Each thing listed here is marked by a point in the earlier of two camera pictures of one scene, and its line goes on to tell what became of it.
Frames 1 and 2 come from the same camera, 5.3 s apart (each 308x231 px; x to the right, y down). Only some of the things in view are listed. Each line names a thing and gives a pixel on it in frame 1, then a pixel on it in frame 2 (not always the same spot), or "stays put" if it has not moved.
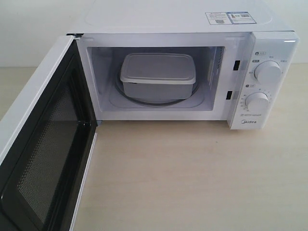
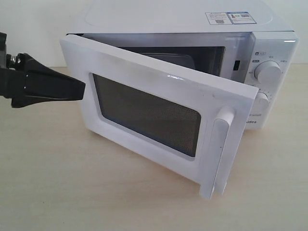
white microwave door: x=46 y=139 → x=189 y=122
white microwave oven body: x=233 y=60 stays put
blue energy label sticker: x=243 y=17 stays put
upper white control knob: x=268 y=72 stays put
